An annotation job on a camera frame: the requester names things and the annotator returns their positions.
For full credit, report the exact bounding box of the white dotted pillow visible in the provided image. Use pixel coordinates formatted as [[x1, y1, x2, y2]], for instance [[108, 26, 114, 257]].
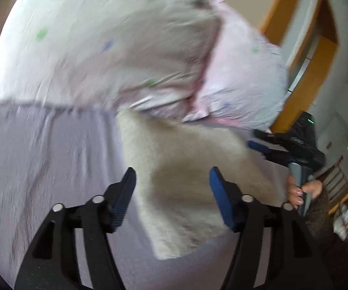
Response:
[[0, 0, 224, 118]]

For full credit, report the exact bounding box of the wooden chair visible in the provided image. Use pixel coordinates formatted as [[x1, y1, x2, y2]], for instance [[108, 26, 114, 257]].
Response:
[[320, 127, 348, 201]]

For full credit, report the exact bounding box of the pink dotted pillow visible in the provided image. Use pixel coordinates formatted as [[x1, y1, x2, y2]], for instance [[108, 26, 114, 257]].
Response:
[[182, 0, 290, 131]]

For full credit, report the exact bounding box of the wooden door frame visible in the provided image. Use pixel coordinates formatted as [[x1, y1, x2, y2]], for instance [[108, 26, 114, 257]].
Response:
[[258, 0, 339, 133]]

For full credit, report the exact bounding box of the person's right forearm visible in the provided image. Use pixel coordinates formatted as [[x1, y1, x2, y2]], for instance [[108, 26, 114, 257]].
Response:
[[304, 192, 348, 254]]

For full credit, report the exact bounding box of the person's right hand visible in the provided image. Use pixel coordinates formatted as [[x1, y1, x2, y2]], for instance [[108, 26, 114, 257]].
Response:
[[287, 176, 323, 210]]

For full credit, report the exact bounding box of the lavender bed sheet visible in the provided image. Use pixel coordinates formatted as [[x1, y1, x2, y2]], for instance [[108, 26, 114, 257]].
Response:
[[0, 91, 298, 290]]

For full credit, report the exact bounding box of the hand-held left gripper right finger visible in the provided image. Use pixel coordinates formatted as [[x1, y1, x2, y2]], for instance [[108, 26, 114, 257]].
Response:
[[209, 166, 335, 290]]

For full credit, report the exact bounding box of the cream fluffy cloth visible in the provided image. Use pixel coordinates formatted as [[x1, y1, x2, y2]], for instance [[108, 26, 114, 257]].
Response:
[[116, 109, 285, 260]]

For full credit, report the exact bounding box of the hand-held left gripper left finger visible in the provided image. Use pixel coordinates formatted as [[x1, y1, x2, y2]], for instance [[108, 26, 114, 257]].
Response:
[[14, 167, 137, 290]]

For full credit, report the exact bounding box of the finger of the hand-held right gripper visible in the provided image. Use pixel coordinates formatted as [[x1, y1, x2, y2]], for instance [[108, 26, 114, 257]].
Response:
[[254, 129, 295, 146], [248, 140, 292, 167]]

